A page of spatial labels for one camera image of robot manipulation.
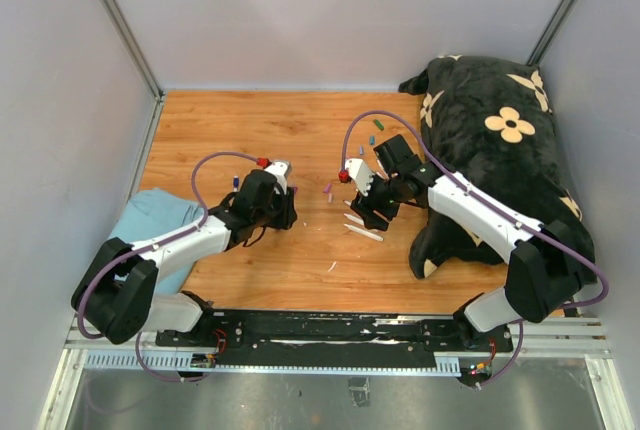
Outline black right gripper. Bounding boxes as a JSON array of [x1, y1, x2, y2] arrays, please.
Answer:
[[350, 169, 405, 231]]

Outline beige cap marker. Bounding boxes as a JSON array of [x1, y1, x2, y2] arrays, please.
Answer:
[[343, 223, 384, 242]]

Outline pink cap marker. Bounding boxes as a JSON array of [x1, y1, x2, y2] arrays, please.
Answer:
[[343, 213, 364, 226]]

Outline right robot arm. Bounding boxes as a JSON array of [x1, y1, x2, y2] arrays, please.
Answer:
[[339, 135, 595, 350]]

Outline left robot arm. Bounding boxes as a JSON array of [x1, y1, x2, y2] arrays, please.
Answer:
[[71, 160, 297, 346]]

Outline light blue cloth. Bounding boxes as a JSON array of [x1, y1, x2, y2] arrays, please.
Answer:
[[92, 187, 206, 296]]

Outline black floral pillow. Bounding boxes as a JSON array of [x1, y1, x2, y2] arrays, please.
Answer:
[[398, 55, 595, 260]]

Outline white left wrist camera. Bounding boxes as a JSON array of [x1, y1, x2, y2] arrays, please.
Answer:
[[257, 158, 293, 195]]

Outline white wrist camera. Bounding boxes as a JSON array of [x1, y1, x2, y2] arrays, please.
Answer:
[[338, 158, 377, 196], [257, 158, 293, 195]]

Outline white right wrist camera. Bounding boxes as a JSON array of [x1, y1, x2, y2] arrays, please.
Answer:
[[338, 158, 377, 196]]

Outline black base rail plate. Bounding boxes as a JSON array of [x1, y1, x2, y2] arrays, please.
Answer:
[[155, 309, 514, 370]]

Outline aluminium frame rails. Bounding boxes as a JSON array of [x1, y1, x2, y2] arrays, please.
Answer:
[[38, 313, 635, 429]]

